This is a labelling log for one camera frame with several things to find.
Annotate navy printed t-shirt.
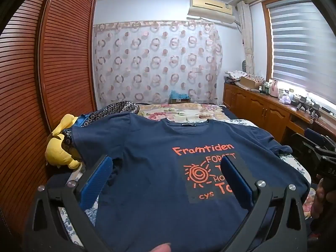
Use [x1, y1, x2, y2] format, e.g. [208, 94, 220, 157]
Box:
[72, 112, 311, 252]

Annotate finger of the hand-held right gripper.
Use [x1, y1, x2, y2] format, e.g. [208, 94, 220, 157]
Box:
[304, 129, 336, 150]
[291, 134, 324, 164]

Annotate circle-print dark garment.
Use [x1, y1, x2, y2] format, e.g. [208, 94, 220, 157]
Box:
[64, 101, 140, 147]

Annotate blue floral cloth cover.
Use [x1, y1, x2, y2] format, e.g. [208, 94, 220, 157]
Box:
[56, 118, 311, 252]

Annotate circle-print sheer curtain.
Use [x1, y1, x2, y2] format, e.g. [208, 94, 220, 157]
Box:
[93, 20, 223, 109]

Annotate pink floral blanket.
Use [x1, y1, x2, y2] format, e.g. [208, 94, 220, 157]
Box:
[136, 103, 226, 124]

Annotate yellow plush toy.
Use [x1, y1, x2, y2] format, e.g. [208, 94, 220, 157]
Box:
[45, 114, 82, 170]

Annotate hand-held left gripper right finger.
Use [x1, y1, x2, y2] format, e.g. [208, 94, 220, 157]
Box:
[220, 156, 307, 252]

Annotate open cardboard box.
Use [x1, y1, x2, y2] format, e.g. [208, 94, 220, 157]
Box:
[240, 76, 264, 90]

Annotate wall air conditioner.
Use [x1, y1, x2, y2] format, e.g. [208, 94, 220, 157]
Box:
[187, 0, 236, 24]

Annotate beige patterned drape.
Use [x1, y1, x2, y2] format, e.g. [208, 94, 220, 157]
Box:
[236, 0, 256, 75]

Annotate striped window blind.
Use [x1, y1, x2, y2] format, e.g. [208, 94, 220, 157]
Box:
[268, 0, 336, 103]

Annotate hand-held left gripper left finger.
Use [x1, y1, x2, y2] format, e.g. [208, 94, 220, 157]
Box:
[24, 155, 114, 252]

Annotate person's left hand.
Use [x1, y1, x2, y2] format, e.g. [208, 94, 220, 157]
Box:
[151, 244, 173, 252]

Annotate person's right hand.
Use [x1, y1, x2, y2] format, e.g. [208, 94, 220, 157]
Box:
[311, 178, 332, 219]

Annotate small grey tripod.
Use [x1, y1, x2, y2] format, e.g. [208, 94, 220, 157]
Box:
[308, 102, 322, 118]
[293, 96, 309, 112]

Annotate wooden louvered wardrobe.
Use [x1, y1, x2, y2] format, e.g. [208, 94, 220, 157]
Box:
[0, 0, 97, 252]

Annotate dark blue bed sheet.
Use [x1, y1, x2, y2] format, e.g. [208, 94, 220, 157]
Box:
[223, 106, 252, 126]

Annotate folded floral cloth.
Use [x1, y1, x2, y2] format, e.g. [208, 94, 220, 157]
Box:
[225, 70, 248, 82]

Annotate wooden cabinet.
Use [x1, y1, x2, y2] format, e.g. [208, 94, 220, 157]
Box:
[223, 83, 336, 147]

